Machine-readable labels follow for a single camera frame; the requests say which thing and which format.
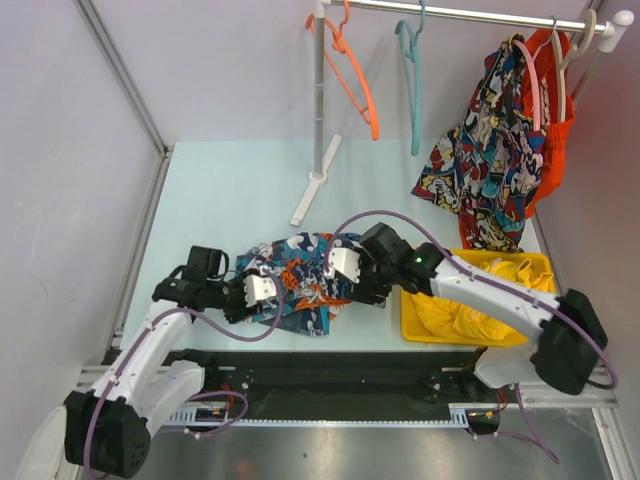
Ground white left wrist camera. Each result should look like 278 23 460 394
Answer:
242 274 281 307

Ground beige plastic hanger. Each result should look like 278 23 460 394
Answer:
550 8 597 123

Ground yellow cloth in bin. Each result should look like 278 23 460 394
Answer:
413 253 555 346

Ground comic print shorts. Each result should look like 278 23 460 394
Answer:
411 34 546 252

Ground black mounting plate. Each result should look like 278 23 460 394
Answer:
162 349 515 422

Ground red orange shorts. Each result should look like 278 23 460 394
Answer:
458 28 577 250

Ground orange blue patterned shorts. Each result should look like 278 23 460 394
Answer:
235 232 351 336

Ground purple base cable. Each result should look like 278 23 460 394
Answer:
179 389 250 441

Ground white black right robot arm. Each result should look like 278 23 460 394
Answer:
340 223 608 401

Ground pink plastic hanger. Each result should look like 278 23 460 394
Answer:
511 39 542 131

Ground yellow plastic bin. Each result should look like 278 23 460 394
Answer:
398 248 557 349

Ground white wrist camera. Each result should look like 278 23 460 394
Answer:
242 274 281 307
324 247 361 283

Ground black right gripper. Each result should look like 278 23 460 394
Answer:
344 246 397 309

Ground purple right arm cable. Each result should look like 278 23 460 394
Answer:
324 209 619 390

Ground red black wires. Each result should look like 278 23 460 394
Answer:
199 382 238 417

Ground orange plastic hanger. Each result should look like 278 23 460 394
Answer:
305 1 380 141

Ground teal plastic hanger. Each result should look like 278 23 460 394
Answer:
394 1 426 156

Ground white perforated cable tray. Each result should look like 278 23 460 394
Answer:
163 404 484 433

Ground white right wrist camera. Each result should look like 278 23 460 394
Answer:
324 247 361 283

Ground white metal clothes rack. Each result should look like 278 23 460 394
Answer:
290 1 635 227

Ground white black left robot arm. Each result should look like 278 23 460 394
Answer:
63 246 284 479

